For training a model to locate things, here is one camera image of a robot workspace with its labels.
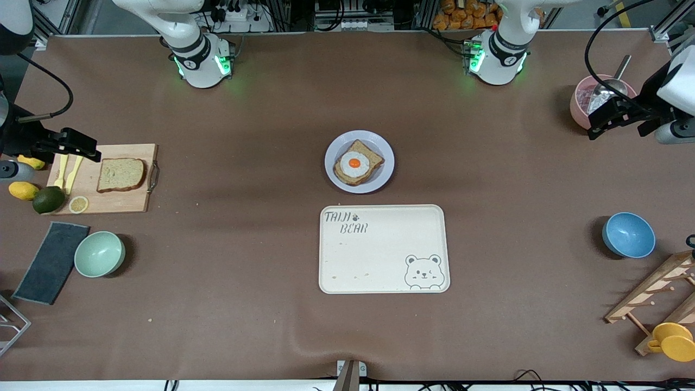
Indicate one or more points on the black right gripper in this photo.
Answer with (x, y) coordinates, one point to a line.
(23, 136)

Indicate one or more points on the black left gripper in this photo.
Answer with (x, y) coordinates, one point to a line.
(649, 95)

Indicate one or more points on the plain brown bread slice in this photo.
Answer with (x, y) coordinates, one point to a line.
(121, 175)

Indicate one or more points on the lavender round plate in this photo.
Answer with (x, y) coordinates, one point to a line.
(383, 179)

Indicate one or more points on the toast with fried egg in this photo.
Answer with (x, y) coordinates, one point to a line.
(358, 145)

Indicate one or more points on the fried egg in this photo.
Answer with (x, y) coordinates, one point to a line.
(354, 163)

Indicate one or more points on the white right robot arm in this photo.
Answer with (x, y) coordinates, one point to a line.
(198, 68)

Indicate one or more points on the yellow plastic fork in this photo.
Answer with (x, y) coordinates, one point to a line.
(61, 175)

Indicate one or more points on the yellow plastic knife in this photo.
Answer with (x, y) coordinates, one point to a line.
(72, 176)

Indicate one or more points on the yellow lemon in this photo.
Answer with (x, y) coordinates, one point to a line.
(33, 163)
(23, 190)

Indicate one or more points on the metal scoop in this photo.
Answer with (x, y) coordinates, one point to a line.
(612, 87)

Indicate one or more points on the green avocado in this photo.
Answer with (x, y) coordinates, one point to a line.
(49, 200)

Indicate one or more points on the pink bowl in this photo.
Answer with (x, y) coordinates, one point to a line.
(576, 108)

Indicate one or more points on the lemon slice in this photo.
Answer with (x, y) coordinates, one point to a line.
(79, 205)

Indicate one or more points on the wooden cutting board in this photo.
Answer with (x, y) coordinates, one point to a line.
(119, 202)

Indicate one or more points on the blue bowl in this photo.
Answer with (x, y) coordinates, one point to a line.
(629, 235)

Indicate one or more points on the mint green bowl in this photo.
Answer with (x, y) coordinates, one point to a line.
(99, 254)

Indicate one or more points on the dark grey cloth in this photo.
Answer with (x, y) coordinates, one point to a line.
(50, 263)

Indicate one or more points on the wooden peg rack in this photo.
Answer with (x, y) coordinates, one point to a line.
(649, 290)

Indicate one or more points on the orange snack packs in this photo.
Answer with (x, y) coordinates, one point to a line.
(461, 13)

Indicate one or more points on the white power strip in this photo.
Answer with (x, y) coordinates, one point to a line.
(239, 17)

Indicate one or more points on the yellow cup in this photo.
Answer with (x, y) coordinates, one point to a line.
(676, 343)

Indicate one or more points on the cream bear print tray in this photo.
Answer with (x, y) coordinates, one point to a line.
(374, 255)

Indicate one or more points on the aluminium frame post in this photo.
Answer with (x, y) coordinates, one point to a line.
(670, 21)
(49, 24)

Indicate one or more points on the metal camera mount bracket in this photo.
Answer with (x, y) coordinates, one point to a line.
(348, 374)

